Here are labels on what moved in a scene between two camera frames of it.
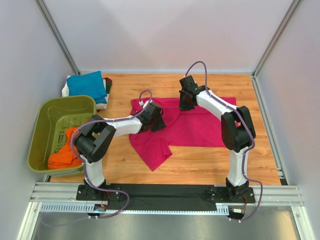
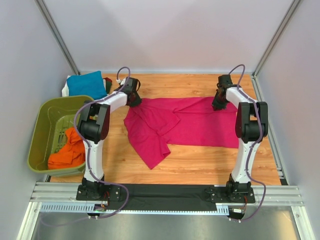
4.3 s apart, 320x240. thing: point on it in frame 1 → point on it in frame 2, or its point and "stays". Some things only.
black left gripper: x=161 y=124 → x=137 y=102
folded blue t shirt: x=90 y=84 stays
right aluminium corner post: x=276 y=37 stays
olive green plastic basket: x=54 y=115 stays
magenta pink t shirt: x=196 y=128 stays
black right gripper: x=181 y=106 → x=216 y=106
